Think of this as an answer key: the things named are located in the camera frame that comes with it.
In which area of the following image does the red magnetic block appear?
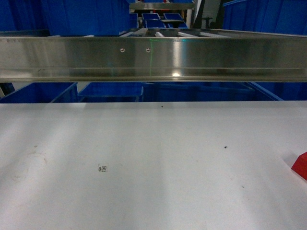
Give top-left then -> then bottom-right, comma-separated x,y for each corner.
291,152 -> 307,180

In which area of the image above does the blue bin lower right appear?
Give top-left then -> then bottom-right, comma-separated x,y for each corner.
142,81 -> 283,102

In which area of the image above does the blue bin lower middle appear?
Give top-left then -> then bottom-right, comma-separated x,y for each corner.
78,82 -> 143,103

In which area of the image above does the QR code sticker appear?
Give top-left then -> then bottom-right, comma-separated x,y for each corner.
98,163 -> 108,173

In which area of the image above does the large blue bin upper left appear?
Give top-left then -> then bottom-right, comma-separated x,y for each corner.
0,0 -> 130,36

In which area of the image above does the large blue bin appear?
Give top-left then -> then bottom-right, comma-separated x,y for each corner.
223,0 -> 307,35
0,0 -> 130,36

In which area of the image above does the blue bin lower left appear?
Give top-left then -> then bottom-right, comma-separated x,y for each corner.
0,82 -> 78,104

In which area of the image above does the large blue bin upper right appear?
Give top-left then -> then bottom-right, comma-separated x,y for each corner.
223,0 -> 307,35

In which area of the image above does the stainless steel front shelf rail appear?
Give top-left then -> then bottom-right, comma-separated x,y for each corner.
0,28 -> 307,82

